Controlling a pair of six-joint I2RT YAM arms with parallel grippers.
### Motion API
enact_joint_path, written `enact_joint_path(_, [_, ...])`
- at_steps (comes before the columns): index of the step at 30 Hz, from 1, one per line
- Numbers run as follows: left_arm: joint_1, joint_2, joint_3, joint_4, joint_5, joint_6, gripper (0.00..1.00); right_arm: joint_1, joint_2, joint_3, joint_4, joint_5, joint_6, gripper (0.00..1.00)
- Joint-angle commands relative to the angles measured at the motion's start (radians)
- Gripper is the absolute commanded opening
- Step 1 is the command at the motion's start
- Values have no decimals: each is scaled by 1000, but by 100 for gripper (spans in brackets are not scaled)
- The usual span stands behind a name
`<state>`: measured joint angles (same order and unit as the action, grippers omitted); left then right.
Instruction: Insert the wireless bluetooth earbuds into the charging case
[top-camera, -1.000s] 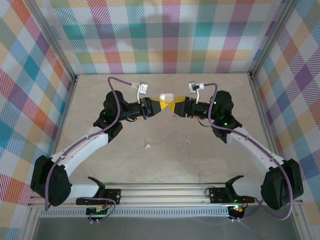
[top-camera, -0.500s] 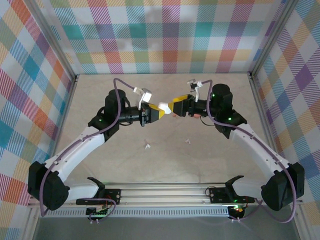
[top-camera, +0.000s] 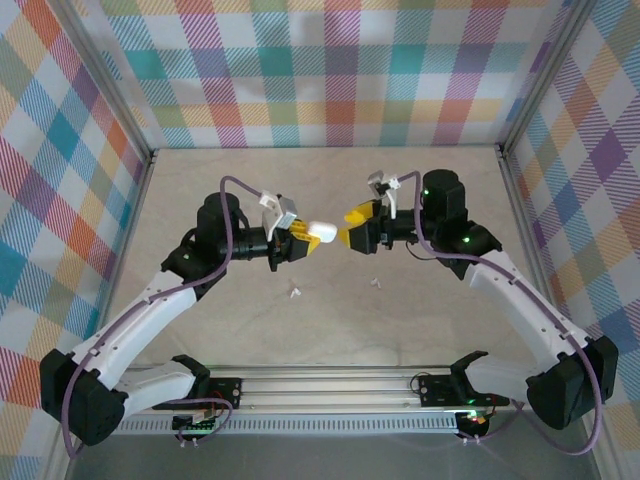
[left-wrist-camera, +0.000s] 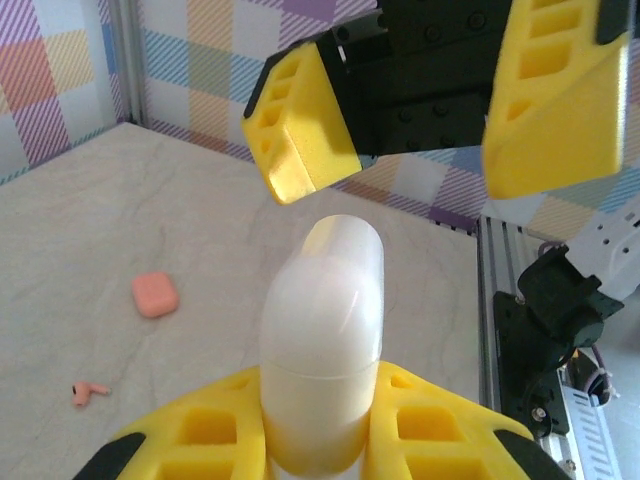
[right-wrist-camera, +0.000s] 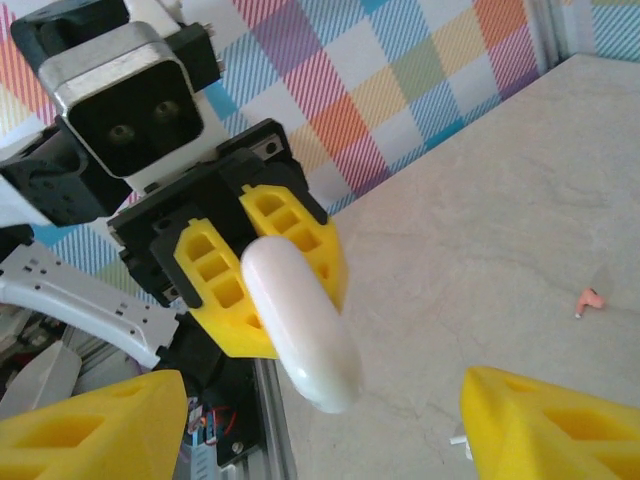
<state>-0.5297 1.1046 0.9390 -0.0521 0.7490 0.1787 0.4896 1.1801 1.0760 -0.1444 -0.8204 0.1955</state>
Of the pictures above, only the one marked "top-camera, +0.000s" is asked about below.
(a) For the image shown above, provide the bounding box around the white earbud charging case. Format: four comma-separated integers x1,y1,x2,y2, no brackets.
305,220,339,245

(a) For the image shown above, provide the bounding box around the small black mounting plate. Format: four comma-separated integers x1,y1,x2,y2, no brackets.
208,378,245,409

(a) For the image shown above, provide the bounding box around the wide black mounting plate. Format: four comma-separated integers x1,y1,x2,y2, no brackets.
418,374,511,407

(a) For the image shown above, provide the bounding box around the green circuit board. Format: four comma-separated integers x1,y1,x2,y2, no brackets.
172,409,221,432

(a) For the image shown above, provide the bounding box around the small lit circuit board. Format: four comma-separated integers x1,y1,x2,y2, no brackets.
457,409,494,427

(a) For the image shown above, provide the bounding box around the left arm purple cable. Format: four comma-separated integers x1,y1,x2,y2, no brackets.
66,175,266,459

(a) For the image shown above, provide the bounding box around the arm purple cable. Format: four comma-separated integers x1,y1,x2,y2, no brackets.
397,171,604,456
66,175,266,459

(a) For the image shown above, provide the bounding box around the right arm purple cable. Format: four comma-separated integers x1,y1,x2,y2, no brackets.
397,171,604,456

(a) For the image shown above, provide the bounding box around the thin black gripper wire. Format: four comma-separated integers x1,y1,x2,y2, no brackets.
405,238,442,262

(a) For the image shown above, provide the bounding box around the aluminium frame side rail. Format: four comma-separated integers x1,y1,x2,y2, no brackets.
497,147,616,480
44,149,160,480

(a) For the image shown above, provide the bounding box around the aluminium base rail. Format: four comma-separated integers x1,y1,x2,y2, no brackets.
124,364,532,416

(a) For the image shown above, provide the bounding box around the aluminium frame post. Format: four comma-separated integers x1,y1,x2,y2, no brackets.
494,0,601,156
58,0,160,169

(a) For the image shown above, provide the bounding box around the slotted grey cable duct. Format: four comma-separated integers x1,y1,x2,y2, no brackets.
112,415,461,435

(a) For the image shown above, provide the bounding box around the grey metal base plate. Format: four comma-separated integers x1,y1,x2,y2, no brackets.
67,432,599,480

